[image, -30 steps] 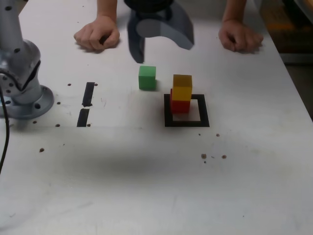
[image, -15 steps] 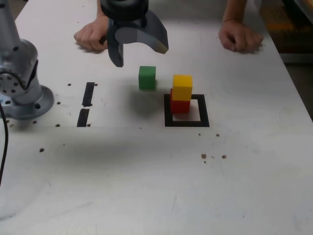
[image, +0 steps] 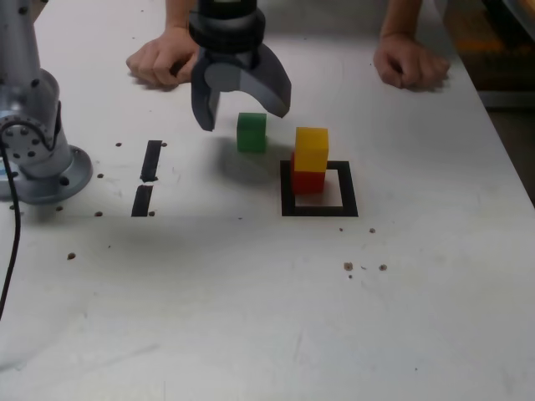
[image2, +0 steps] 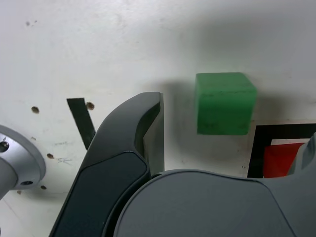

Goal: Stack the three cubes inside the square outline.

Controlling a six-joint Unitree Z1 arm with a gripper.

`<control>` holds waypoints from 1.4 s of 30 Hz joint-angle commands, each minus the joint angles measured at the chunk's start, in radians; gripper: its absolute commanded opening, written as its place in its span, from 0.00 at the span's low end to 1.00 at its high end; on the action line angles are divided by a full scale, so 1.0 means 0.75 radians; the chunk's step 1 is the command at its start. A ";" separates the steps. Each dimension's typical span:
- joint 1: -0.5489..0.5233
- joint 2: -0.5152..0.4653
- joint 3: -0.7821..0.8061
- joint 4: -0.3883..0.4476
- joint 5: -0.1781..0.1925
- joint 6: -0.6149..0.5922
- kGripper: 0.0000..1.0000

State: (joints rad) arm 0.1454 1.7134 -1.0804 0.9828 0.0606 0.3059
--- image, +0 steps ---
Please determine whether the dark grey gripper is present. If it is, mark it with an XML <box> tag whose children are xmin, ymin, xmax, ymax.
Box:
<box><xmin>191</xmin><ymin>44</ymin><xmax>293</xmax><ymax>133</ymax></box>

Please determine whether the green cube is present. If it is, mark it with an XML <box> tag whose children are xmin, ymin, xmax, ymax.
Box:
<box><xmin>236</xmin><ymin>112</ymin><xmax>268</xmax><ymax>154</ymax></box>

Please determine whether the yellow cube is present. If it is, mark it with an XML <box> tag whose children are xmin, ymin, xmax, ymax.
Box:
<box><xmin>294</xmin><ymin>126</ymin><xmax>329</xmax><ymax>173</ymax></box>

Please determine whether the red cube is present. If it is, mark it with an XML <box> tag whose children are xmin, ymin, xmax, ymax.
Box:
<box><xmin>290</xmin><ymin>150</ymin><xmax>326</xmax><ymax>195</ymax></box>

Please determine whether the black tape square outline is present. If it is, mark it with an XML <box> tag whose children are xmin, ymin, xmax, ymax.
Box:
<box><xmin>279</xmin><ymin>160</ymin><xmax>359</xmax><ymax>217</ymax></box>

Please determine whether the person's right hand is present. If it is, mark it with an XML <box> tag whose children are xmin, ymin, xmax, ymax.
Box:
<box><xmin>125</xmin><ymin>27</ymin><xmax>201</xmax><ymax>88</ymax></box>

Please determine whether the person's left hand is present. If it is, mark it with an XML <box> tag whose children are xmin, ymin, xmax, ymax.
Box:
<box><xmin>373</xmin><ymin>32</ymin><xmax>451</xmax><ymax>90</ymax></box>

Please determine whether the black tape strip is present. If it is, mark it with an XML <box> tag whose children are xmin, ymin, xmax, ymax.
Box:
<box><xmin>130</xmin><ymin>140</ymin><xmax>163</xmax><ymax>217</ymax></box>

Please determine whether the brown cardboard box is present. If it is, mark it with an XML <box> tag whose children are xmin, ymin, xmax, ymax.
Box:
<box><xmin>436</xmin><ymin>0</ymin><xmax>535</xmax><ymax>91</ymax></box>

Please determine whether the grey metal rail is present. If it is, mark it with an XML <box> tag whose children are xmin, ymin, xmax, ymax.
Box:
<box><xmin>478</xmin><ymin>89</ymin><xmax>535</xmax><ymax>110</ymax></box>

